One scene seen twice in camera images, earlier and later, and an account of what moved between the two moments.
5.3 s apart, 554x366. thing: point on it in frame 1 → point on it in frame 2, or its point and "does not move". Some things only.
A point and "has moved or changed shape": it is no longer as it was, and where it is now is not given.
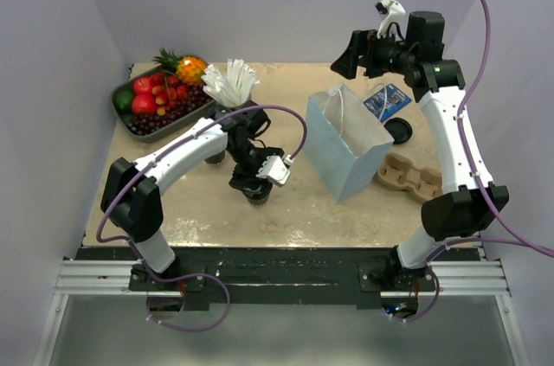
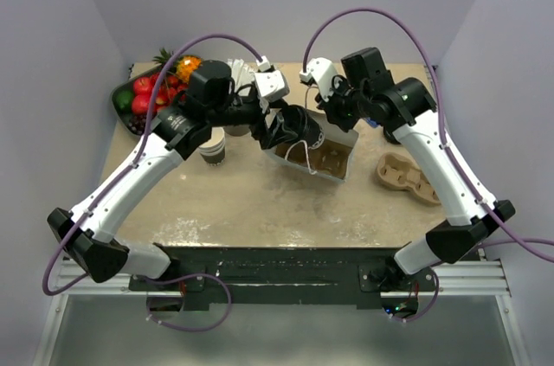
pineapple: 189,68 does not move
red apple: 142,85 does not move
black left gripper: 241,177 → 262,131
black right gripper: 363,42 → 344,124
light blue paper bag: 344,143 has moved or changed shape
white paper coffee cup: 258,202 → 295,125
